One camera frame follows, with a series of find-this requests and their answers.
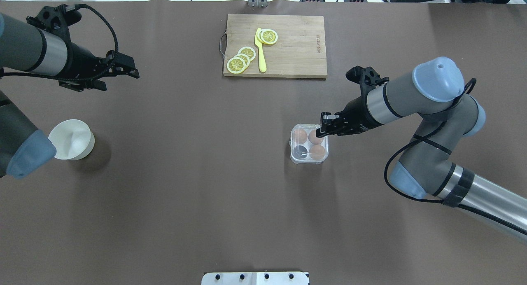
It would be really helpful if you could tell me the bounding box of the brown egg slot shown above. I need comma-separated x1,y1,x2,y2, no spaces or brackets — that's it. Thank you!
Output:
308,129,324,145
309,144,327,161

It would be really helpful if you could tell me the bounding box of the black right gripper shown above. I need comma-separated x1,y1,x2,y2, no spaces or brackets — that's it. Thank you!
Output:
315,97,377,138

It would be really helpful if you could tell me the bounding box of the yellow plastic knife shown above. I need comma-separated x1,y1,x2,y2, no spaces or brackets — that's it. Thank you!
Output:
254,28,267,73

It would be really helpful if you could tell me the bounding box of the brown egg lower slot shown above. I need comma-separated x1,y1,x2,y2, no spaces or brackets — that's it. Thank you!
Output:
309,144,327,161

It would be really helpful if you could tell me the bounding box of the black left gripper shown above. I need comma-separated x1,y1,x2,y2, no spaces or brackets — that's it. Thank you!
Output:
58,43,140,92

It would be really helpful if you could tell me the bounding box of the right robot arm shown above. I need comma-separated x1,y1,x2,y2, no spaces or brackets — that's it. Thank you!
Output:
316,56,526,242

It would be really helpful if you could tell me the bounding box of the brown egg from bowl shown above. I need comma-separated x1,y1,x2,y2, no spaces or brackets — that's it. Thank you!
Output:
292,128,308,145

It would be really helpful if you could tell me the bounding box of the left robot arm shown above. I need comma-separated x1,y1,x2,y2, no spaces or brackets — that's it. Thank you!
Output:
0,4,140,179

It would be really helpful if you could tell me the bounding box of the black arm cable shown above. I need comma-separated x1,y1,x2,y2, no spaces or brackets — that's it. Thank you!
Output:
345,65,527,237
26,4,120,82

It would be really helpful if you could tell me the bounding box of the lemon slice near knife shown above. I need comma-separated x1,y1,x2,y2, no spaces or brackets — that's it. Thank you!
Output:
259,28,278,45

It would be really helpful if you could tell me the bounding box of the brown egg upper slot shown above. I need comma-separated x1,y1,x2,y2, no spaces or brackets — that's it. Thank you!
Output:
308,129,324,145

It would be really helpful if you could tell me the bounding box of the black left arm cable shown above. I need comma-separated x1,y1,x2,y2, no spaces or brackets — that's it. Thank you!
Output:
26,4,120,82

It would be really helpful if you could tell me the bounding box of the lemon slice under knife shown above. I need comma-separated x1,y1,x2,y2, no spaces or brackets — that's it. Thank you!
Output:
255,30,264,44

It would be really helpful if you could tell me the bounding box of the lower lemon slice of stack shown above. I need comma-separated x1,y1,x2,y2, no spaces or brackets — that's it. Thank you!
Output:
226,56,248,74

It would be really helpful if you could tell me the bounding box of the clear plastic egg box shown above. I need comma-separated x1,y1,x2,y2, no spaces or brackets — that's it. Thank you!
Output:
289,124,329,164

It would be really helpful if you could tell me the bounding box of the wooden cutting board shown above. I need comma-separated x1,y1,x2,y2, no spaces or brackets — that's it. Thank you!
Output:
223,14,328,80

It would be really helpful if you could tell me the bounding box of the white bowl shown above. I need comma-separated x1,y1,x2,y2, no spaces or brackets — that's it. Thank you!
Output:
48,119,95,161

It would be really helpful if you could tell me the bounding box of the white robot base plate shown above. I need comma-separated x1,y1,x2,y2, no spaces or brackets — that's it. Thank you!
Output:
201,271,310,285

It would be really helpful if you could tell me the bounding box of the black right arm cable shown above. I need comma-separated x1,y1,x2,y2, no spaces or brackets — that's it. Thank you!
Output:
345,65,527,237

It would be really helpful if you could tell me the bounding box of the middle lemon slice of stack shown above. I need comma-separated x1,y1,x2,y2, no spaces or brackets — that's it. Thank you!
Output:
233,54,251,68

